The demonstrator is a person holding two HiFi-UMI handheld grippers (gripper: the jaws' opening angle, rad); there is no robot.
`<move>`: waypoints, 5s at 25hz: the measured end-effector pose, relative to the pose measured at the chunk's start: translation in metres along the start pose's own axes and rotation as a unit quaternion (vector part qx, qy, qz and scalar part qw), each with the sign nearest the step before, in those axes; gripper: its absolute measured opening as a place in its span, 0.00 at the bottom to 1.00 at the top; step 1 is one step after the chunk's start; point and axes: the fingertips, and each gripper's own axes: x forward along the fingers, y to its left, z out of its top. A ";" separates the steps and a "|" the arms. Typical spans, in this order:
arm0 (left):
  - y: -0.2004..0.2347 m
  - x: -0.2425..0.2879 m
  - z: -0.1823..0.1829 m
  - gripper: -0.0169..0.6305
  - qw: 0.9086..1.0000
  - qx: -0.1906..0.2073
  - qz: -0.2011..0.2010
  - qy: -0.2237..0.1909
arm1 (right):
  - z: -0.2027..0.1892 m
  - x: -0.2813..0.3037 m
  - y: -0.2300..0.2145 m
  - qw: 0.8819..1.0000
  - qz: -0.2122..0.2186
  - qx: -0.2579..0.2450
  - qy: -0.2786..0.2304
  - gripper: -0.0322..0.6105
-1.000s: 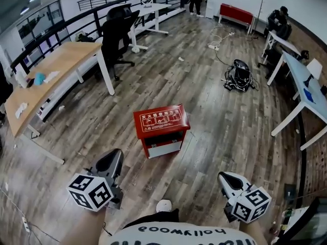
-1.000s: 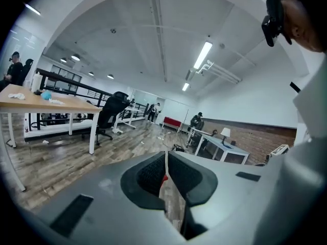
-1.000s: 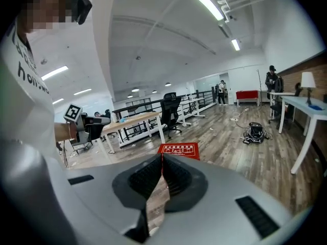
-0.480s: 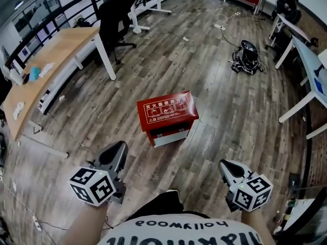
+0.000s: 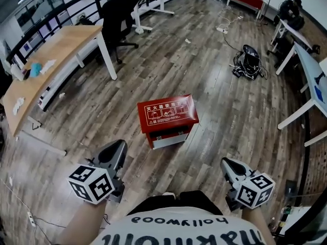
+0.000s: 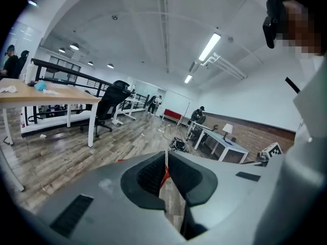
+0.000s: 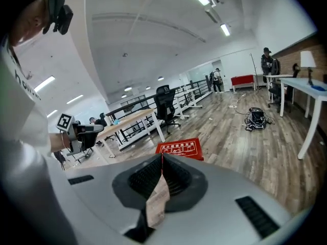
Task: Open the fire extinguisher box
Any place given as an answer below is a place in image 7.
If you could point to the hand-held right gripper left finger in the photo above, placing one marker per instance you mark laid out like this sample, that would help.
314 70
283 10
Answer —
132 187

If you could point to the person's left forearm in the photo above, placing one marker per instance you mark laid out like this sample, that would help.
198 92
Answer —
56 142

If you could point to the white frame table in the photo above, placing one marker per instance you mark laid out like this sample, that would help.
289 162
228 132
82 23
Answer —
185 98

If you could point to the round ceiling lamp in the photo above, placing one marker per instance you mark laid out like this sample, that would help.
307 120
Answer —
128 88
160 78

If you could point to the black backpack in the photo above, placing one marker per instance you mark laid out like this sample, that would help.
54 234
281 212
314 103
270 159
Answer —
276 66

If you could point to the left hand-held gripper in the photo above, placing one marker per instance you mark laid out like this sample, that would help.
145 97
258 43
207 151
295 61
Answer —
65 122

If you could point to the black swivel chair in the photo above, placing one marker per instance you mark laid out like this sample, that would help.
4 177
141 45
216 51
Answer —
277 92

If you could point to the white coat rack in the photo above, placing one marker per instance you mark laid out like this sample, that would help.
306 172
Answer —
254 70

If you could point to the white small desk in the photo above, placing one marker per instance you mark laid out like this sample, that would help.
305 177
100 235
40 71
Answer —
277 76

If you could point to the white long table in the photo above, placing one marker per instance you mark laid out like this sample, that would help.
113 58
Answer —
304 85

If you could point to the white power strip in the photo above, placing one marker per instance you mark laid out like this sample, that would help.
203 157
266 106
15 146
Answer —
232 106

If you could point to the black mesh office chair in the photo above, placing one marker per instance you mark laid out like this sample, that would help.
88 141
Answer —
165 106

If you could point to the person's white shirt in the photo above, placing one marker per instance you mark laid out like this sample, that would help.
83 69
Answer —
23 126

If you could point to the black head camera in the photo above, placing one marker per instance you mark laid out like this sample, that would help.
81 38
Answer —
60 11

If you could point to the white shade table lamp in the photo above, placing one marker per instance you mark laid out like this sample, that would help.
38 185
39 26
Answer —
307 60

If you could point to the blue cloth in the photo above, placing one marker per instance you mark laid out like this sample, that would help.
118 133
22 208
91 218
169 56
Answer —
319 87

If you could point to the red fire extinguisher box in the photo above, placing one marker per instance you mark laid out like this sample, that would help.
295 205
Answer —
180 149

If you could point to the wooden top desk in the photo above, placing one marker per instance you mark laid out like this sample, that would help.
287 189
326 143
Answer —
127 120

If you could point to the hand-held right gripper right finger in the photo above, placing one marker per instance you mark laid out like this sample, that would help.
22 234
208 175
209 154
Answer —
189 187

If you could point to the person's head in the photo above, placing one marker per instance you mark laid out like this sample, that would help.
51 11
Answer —
26 19

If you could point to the black metal railing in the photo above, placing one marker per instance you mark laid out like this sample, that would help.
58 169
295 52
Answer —
143 103

